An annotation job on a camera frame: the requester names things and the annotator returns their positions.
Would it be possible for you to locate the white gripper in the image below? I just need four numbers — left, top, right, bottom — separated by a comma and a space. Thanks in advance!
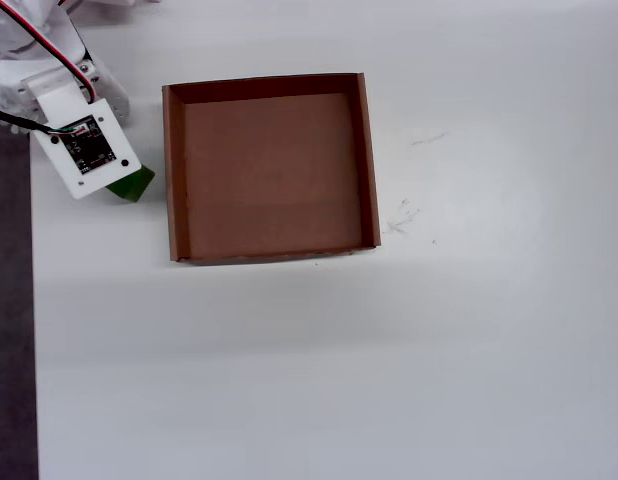
0, 8, 131, 121

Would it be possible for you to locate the green cube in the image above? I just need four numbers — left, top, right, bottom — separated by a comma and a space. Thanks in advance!
105, 164, 157, 204

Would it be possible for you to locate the brown cardboard box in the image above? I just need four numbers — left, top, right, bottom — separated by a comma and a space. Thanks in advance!
161, 71, 382, 267

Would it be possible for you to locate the red white black servo cable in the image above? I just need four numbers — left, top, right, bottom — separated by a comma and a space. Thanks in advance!
0, 0, 98, 105

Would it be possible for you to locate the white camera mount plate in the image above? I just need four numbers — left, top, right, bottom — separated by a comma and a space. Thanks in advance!
20, 68, 142, 201

